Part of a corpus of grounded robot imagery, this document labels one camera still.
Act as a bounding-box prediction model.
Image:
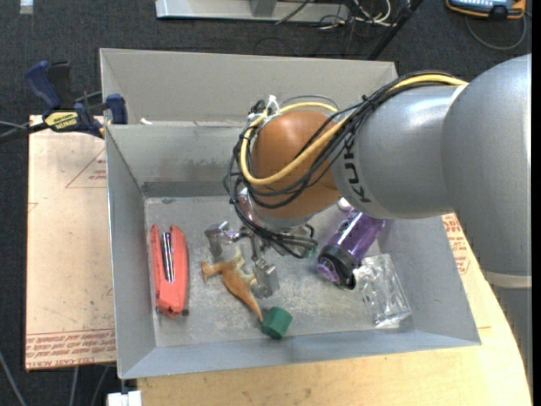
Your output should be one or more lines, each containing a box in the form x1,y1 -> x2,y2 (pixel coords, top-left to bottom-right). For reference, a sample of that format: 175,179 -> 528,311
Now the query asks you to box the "orange toy dinosaur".
199,246 -> 265,323

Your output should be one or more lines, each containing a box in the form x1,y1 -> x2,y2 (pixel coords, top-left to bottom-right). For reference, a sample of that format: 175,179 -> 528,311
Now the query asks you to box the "grey metal bin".
99,47 -> 482,381

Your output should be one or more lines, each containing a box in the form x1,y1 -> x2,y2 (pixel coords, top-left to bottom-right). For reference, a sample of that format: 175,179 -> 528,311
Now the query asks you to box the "clear glass block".
358,253 -> 413,329

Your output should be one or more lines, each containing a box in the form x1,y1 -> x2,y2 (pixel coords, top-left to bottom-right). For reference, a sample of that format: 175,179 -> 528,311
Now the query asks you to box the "red stapler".
149,222 -> 190,319

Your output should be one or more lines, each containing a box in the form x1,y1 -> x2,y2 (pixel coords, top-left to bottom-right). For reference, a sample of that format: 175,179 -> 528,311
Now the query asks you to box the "brown cardboard board red print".
25,114 -> 492,372

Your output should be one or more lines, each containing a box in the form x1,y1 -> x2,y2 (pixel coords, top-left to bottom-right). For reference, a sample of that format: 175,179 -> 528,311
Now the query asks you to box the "purple bottle with black cap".
315,197 -> 388,291

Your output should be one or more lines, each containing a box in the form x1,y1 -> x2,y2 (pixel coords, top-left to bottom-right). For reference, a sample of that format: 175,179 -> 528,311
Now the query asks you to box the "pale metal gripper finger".
204,221 -> 232,258
252,257 -> 281,299

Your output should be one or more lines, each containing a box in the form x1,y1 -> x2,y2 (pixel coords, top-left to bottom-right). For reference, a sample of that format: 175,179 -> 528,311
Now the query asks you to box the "green cylinder block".
260,305 -> 294,340

